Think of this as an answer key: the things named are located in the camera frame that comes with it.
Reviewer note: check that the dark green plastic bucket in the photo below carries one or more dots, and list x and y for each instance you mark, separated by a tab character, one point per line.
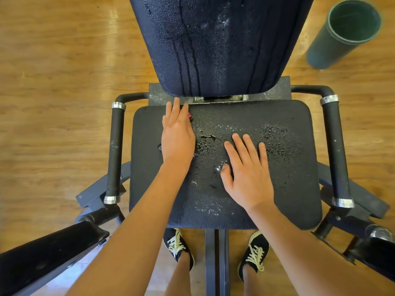
333	49

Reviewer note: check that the person's left leg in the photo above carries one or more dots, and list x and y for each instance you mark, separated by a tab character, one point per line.
179	280

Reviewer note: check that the person's left forearm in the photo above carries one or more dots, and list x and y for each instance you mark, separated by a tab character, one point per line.
129	237

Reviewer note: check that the person's black shoe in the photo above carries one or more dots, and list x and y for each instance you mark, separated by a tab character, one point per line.
256	252
174	243

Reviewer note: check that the person's leg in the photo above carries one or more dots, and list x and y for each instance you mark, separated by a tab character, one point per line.
179	280
250	283

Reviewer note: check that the person's right forearm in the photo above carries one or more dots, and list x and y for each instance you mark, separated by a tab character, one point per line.
302	255

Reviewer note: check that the person's right black shoe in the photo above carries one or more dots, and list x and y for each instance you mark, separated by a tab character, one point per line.
256	252

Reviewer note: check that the person's left black shoe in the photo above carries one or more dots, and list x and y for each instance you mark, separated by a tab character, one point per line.
174	243

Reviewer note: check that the person's right hand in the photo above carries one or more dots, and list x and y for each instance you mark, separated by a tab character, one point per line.
250	178

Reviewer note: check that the person's right leg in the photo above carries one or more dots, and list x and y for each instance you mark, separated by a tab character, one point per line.
250	283

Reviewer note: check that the person's left hand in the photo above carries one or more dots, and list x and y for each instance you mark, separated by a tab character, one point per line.
178	135

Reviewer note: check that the pink cleaning cloth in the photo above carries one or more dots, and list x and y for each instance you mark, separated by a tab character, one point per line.
189	116

